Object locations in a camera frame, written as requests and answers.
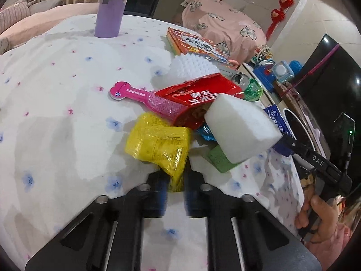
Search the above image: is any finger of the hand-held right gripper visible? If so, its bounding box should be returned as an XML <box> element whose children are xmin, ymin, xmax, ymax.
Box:
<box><xmin>272</xmin><ymin>134</ymin><xmax>313</xmax><ymax>161</ymax></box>

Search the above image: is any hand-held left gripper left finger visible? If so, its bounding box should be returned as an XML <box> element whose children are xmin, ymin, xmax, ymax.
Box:
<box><xmin>25</xmin><ymin>172</ymin><xmax>170</xmax><ymax>271</ymax></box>

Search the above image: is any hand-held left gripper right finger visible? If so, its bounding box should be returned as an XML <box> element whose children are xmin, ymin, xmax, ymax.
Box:
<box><xmin>183</xmin><ymin>171</ymin><xmax>322</xmax><ymax>271</ymax></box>

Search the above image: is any white-rimmed bin with black bag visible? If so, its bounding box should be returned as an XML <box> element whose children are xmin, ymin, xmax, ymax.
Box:
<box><xmin>280</xmin><ymin>107</ymin><xmax>332</xmax><ymax>161</ymax></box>

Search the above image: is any yellow snack packet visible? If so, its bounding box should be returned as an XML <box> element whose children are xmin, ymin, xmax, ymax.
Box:
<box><xmin>125</xmin><ymin>112</ymin><xmax>193</xmax><ymax>193</ymax></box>

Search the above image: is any white foam block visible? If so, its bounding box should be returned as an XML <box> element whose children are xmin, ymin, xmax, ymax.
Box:
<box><xmin>204</xmin><ymin>93</ymin><xmax>283</xmax><ymax>164</ymax></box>

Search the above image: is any red snack bag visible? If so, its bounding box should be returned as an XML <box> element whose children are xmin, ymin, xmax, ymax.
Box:
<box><xmin>155</xmin><ymin>73</ymin><xmax>243</xmax><ymax>130</ymax></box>

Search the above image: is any white foam fruit net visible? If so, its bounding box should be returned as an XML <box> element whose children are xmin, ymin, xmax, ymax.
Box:
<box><xmin>166</xmin><ymin>54</ymin><xmax>220</xmax><ymax>86</ymax></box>

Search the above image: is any person's right hand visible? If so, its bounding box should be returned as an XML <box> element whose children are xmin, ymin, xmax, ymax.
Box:
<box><xmin>295</xmin><ymin>195</ymin><xmax>350</xmax><ymax>245</ymax></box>

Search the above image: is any blue tissue packet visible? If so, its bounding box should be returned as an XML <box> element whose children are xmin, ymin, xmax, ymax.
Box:
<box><xmin>264</xmin><ymin>104</ymin><xmax>294</xmax><ymax>136</ymax></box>

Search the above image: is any green card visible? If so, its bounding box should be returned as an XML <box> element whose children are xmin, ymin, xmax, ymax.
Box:
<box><xmin>207</xmin><ymin>144</ymin><xmax>240</xmax><ymax>174</ymax></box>

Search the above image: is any crushed green can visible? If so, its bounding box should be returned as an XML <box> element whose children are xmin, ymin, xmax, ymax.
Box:
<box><xmin>231</xmin><ymin>73</ymin><xmax>264</xmax><ymax>102</ymax></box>

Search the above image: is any teal plastic wrapper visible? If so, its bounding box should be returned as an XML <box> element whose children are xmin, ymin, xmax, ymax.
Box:
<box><xmin>196</xmin><ymin>124</ymin><xmax>218</xmax><ymax>142</ymax></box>

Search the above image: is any black television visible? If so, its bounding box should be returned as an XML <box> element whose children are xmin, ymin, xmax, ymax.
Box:
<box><xmin>293</xmin><ymin>34</ymin><xmax>361</xmax><ymax>159</ymax></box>

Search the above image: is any light blue cube toy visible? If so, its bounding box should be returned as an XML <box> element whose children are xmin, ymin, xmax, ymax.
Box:
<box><xmin>272</xmin><ymin>60</ymin><xmax>295</xmax><ymax>84</ymax></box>

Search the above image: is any pink stick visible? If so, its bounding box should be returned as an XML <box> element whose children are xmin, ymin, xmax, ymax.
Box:
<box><xmin>282</xmin><ymin>44</ymin><xmax>340</xmax><ymax>96</ymax></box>

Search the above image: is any blue and red toy machine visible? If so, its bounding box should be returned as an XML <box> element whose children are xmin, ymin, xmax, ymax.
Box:
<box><xmin>252</xmin><ymin>62</ymin><xmax>278</xmax><ymax>92</ymax></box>

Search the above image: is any toy ferris wheel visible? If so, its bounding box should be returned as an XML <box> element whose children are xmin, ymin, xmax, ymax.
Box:
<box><xmin>254</xmin><ymin>45</ymin><xmax>275</xmax><ymax>63</ymax></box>

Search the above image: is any pink spouted pouch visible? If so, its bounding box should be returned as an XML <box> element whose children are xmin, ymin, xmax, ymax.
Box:
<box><xmin>109</xmin><ymin>81</ymin><xmax>187</xmax><ymax>125</ymax></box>

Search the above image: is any red heart knot hanging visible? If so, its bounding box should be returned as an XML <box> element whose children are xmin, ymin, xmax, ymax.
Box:
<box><xmin>266</xmin><ymin>0</ymin><xmax>306</xmax><ymax>38</ymax></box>

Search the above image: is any orange picture book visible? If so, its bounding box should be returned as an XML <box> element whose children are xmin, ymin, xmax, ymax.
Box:
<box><xmin>166</xmin><ymin>27</ymin><xmax>237</xmax><ymax>68</ymax></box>

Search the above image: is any pink heart-print cover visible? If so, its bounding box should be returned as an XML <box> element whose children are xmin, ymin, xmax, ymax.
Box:
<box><xmin>182</xmin><ymin>0</ymin><xmax>267</xmax><ymax>63</ymax></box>

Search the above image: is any purple water bottle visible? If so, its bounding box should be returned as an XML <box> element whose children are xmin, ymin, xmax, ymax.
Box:
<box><xmin>94</xmin><ymin>0</ymin><xmax>135</xmax><ymax>38</ymax></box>

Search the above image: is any pink sofa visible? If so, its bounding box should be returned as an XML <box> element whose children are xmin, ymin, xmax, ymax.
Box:
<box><xmin>0</xmin><ymin>0</ymin><xmax>99</xmax><ymax>54</ymax></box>

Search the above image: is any grey sofa cushion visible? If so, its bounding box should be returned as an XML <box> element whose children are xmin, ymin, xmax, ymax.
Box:
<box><xmin>28</xmin><ymin>0</ymin><xmax>64</xmax><ymax>14</ymax></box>

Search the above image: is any pink striped pillow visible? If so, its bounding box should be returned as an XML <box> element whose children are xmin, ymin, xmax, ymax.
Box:
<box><xmin>0</xmin><ymin>0</ymin><xmax>37</xmax><ymax>34</ymax></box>

